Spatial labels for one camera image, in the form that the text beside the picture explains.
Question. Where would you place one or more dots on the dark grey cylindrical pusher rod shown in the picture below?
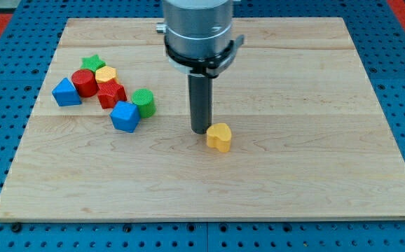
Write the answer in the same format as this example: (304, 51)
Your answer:
(200, 101)

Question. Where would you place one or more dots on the blue triangle block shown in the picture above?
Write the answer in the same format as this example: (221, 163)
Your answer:
(65, 94)

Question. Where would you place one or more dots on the red star block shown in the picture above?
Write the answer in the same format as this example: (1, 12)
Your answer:
(110, 93)

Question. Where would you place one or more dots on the wooden board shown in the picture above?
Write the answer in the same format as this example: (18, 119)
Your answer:
(310, 140)

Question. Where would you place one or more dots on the yellow heart block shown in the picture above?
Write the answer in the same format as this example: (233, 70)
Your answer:
(219, 136)

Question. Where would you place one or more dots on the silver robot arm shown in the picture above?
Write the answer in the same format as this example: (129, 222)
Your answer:
(198, 42)

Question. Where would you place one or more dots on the yellow hexagon block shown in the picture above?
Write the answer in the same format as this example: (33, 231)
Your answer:
(105, 74)

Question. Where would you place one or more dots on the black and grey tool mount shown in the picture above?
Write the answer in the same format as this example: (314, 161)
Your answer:
(209, 67)

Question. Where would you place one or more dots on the blue cube block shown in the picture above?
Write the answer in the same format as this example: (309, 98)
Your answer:
(125, 116)

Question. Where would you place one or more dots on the green star block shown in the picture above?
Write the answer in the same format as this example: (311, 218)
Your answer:
(92, 63)

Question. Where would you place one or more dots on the red cylinder block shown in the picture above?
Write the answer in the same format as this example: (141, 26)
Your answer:
(84, 82)

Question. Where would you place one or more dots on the green cylinder block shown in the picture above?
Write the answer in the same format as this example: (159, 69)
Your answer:
(144, 100)

